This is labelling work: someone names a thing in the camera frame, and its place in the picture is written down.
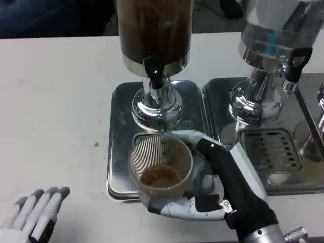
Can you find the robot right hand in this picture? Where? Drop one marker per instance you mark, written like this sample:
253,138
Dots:
235,182

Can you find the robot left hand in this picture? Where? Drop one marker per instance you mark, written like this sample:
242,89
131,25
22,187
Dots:
33,215

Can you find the clear ribbed glass cup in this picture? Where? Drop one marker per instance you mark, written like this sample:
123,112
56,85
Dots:
159,162

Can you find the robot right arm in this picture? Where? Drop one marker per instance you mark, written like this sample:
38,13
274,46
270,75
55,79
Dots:
265,235

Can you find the clear drink dispenser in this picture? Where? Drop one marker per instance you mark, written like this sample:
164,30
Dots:
268,50

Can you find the black tap of brown dispenser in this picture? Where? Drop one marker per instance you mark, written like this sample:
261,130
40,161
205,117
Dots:
154,72

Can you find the brown drink dispenser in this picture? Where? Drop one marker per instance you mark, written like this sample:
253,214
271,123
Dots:
154,30

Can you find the dark blue chair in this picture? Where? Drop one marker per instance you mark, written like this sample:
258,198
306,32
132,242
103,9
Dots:
45,17

